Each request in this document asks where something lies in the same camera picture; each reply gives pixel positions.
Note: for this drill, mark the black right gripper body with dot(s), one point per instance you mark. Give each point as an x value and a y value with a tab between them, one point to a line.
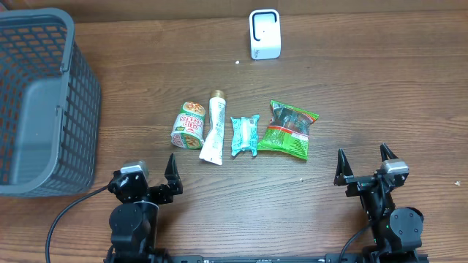
358	184

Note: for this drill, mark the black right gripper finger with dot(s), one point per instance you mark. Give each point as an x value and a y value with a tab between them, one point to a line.
343	170
386	153

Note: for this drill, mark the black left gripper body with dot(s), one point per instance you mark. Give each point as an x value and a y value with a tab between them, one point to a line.
159	195

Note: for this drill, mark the cup noodles container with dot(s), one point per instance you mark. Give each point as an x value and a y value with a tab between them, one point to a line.
188	127

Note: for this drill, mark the white tube gold cap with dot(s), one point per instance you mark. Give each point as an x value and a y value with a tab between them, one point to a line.
212	150

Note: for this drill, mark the green snack bag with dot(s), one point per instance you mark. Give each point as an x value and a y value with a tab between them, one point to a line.
288	130

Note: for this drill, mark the green tissue pack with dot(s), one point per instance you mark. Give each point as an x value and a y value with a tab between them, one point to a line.
245	135

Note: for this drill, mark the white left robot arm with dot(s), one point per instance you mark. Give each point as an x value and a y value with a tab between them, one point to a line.
134	222

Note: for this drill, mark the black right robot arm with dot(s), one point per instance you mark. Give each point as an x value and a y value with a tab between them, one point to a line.
396	231

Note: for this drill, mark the white barcode scanner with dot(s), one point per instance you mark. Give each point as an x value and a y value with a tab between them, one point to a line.
265	34

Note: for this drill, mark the grey plastic shopping basket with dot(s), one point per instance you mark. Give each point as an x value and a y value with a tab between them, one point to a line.
50	106

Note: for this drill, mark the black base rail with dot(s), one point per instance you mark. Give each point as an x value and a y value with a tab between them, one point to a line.
328	258

